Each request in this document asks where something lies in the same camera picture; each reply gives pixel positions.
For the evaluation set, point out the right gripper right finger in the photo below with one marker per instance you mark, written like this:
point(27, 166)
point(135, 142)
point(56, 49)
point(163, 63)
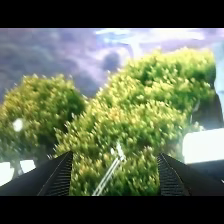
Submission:
point(183, 178)

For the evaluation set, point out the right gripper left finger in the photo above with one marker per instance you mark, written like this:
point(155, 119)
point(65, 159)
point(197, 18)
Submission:
point(50, 178)

